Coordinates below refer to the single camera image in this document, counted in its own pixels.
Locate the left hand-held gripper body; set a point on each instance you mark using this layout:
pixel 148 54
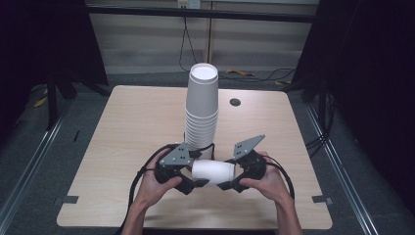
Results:
pixel 177 156

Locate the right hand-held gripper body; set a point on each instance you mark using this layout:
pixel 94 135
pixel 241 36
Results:
pixel 248 148

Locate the stack of white paper cups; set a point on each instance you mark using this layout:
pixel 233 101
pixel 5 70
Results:
pixel 201 98

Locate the person's left hand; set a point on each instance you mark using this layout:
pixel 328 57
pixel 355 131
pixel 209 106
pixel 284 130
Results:
pixel 153 187

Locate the person's right hand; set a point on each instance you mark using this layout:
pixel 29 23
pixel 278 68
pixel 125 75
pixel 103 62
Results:
pixel 270 184

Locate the yellow floor tape strip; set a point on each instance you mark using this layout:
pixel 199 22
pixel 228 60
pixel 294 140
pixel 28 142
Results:
pixel 239 72

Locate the grey tape piece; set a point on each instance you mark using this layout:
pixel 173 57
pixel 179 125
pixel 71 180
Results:
pixel 323 199
pixel 70 199

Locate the black metal stand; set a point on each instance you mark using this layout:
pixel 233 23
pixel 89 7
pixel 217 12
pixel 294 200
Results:
pixel 51 101

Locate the black curtain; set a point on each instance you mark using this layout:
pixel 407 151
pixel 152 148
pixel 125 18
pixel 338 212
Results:
pixel 368 81
pixel 39 39

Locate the black horizontal bar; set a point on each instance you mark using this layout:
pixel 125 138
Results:
pixel 195 13

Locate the yellow floor scrap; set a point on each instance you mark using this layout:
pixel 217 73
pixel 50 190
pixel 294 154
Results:
pixel 40 102

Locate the metal floor rail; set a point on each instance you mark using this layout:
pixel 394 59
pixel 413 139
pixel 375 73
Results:
pixel 29 166
pixel 342 169

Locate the wall power socket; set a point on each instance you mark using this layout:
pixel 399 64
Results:
pixel 189 3

